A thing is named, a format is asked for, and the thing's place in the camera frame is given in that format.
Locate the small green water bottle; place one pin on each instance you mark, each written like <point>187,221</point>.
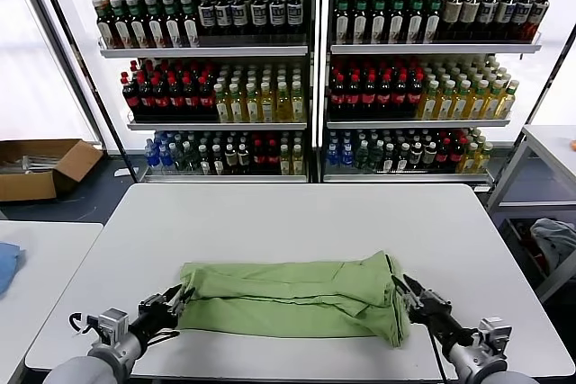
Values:
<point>361,157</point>
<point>191,159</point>
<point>178,157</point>
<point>375,157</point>

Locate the grey metal frame table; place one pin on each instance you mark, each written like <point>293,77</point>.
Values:
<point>551,143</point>

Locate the green t-shirt with print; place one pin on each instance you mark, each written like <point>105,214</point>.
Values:
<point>292,294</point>

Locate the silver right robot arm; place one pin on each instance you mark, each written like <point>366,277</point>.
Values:
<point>468,363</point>

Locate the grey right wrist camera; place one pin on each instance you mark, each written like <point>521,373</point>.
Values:
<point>495,333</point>

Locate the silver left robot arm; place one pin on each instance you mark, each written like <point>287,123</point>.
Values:
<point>119,350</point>

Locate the small dark bottle white cap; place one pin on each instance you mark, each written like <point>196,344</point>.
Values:
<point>230,159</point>
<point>242,159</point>
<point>204,161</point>
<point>401,159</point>
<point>217,161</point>
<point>388,159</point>
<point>428,154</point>
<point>414,157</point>

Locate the dark bottle beige label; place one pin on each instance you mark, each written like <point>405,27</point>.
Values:
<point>452,15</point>
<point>469,15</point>

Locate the small blue drink bottle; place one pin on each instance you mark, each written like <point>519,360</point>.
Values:
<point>331,157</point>
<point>164,157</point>
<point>151,157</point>
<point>345,157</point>

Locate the red bag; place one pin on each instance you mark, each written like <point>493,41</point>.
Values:
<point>539,258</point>

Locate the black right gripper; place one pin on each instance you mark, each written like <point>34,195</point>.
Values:
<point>438,323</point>

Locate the small yellow juice bottle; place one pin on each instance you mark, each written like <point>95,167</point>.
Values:
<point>284,163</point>
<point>467,161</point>
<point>296,163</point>
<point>483,159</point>

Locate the grey cloth bundle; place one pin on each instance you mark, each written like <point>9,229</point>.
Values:
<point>555,240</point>

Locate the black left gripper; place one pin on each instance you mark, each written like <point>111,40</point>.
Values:
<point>155,321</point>

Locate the black slanted pole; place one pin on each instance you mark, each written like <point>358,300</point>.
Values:
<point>91,87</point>
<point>546,87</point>

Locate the white paper scrap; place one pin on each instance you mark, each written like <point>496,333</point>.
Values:
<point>120,172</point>

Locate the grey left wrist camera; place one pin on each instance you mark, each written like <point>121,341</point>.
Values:
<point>110,322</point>

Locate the dark bottle blue white label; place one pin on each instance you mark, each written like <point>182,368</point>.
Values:
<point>206,15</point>
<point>294,15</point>
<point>487,15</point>
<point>258,15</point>
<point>504,15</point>
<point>276,15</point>
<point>222,15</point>
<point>538,17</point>
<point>238,15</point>
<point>521,17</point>

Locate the green cap tea bottle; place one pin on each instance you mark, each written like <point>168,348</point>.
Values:
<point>432,20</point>
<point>135,26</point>
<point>153,26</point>
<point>341,20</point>
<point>105,29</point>
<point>171,26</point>
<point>359,20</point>
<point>189,26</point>
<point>119,26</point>
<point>396,20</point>
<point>414,20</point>
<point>377,20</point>

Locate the small red cap cola bottle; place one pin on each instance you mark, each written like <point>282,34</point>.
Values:
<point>258,159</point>
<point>443,154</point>
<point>271,159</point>
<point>456,152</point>

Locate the open cardboard box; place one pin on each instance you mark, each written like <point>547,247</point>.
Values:
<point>27,186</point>

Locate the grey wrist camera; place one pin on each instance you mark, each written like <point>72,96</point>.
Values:
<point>495,333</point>
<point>110,322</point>

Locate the black storage bin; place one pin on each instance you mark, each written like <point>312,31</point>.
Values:
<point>516,240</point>

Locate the clear plastic packaging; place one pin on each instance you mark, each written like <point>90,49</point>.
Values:
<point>30,163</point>

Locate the blue folded cloth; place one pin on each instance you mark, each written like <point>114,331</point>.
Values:
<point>6,267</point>

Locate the grey metal shelf rack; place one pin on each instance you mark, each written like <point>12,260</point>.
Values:
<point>202,51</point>
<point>427,48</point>

